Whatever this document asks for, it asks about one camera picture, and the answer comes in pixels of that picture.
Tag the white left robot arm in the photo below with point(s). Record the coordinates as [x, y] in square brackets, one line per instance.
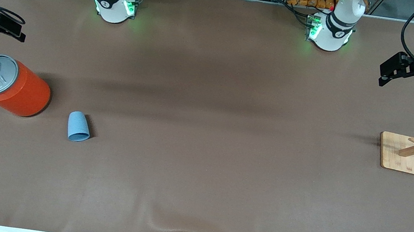
[336, 29]

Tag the brown table cloth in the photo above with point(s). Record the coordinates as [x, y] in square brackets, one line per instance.
[210, 92]

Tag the orange can with grey lid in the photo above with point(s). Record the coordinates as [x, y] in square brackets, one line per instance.
[20, 90]

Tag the light blue plastic cup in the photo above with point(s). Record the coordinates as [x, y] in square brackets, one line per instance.
[78, 126]

